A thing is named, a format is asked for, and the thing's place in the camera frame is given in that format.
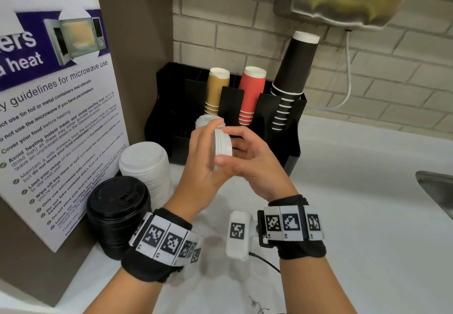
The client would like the person's right hand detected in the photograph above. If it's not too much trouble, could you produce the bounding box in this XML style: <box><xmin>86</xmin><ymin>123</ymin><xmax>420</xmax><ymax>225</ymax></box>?
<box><xmin>214</xmin><ymin>126</ymin><xmax>300</xmax><ymax>202</ymax></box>

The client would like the person's left hand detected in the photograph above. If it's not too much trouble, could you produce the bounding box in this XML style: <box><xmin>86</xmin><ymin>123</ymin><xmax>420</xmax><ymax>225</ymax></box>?
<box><xmin>164</xmin><ymin>118</ymin><xmax>234</xmax><ymax>222</ymax></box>

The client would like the stack of black lids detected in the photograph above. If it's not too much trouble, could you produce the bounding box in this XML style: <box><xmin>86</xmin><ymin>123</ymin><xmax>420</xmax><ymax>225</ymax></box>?
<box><xmin>86</xmin><ymin>176</ymin><xmax>152</xmax><ymax>261</ymax></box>

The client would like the black cup and lid organizer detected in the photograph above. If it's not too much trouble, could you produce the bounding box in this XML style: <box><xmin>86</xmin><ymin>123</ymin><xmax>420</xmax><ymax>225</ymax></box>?
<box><xmin>144</xmin><ymin>62</ymin><xmax>308</xmax><ymax>177</ymax></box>

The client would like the person's left forearm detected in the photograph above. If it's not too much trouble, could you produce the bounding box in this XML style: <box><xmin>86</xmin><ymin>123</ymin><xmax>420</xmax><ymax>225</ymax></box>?
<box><xmin>83</xmin><ymin>267</ymin><xmax>165</xmax><ymax>314</ymax></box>

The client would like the right marker wristband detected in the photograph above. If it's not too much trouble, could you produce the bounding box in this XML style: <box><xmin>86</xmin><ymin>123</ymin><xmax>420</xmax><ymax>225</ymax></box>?
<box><xmin>257</xmin><ymin>194</ymin><xmax>327</xmax><ymax>260</ymax></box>

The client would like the marker wristband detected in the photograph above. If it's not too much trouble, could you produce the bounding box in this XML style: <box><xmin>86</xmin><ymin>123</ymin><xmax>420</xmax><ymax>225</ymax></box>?
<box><xmin>121</xmin><ymin>208</ymin><xmax>203</xmax><ymax>283</ymax></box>
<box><xmin>257</xmin><ymin>194</ymin><xmax>327</xmax><ymax>260</ymax></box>

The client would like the left marker wristband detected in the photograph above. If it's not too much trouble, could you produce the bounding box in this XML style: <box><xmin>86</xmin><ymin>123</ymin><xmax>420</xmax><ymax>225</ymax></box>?
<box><xmin>121</xmin><ymin>208</ymin><xmax>203</xmax><ymax>283</ymax></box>

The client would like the stack of red paper cups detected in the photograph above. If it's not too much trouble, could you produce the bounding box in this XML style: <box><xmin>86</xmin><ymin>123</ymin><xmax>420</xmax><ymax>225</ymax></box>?
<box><xmin>238</xmin><ymin>66</ymin><xmax>267</xmax><ymax>126</ymax></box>

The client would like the stack of gold paper cups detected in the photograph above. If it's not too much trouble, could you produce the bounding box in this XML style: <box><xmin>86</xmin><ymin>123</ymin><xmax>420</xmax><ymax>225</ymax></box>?
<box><xmin>204</xmin><ymin>68</ymin><xmax>231</xmax><ymax>116</ymax></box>

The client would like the stack of black paper cups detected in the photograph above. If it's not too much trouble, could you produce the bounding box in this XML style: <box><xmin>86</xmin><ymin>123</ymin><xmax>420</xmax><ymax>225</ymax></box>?
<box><xmin>270</xmin><ymin>31</ymin><xmax>321</xmax><ymax>131</ymax></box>

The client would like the microwave safety poster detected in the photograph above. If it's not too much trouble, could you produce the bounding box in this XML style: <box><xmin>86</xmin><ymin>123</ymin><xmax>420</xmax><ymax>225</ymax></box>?
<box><xmin>0</xmin><ymin>0</ymin><xmax>130</xmax><ymax>253</ymax></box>

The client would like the steel sink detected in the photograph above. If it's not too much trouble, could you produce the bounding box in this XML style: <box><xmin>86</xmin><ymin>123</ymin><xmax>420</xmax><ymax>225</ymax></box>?
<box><xmin>416</xmin><ymin>171</ymin><xmax>453</xmax><ymax>219</ymax></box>

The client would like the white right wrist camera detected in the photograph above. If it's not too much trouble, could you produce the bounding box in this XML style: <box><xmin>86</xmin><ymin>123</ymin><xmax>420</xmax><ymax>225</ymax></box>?
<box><xmin>226</xmin><ymin>211</ymin><xmax>258</xmax><ymax>262</ymax></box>

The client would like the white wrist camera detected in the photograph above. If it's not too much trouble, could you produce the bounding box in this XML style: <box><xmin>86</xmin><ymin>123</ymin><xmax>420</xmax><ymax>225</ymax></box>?
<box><xmin>190</xmin><ymin>238</ymin><xmax>205</xmax><ymax>265</ymax></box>
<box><xmin>226</xmin><ymin>211</ymin><xmax>258</xmax><ymax>262</ymax></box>

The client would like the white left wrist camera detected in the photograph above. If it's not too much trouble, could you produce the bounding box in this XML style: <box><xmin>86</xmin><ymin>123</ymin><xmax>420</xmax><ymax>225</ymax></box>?
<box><xmin>190</xmin><ymin>238</ymin><xmax>205</xmax><ymax>265</ymax></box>

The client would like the black right camera cable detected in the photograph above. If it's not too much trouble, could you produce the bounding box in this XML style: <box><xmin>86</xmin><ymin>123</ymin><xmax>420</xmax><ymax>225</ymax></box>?
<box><xmin>249</xmin><ymin>252</ymin><xmax>281</xmax><ymax>274</ymax></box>

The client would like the white power cable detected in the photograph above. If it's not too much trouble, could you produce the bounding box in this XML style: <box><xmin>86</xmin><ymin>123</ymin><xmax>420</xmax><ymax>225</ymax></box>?
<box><xmin>304</xmin><ymin>29</ymin><xmax>352</xmax><ymax>112</ymax></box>

